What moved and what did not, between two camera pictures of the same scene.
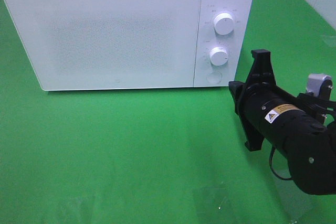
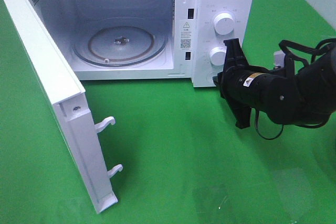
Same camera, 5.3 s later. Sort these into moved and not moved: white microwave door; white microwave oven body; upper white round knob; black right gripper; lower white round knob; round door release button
Moved: black right gripper; white microwave door
Not moved: upper white round knob; white microwave oven body; lower white round knob; round door release button
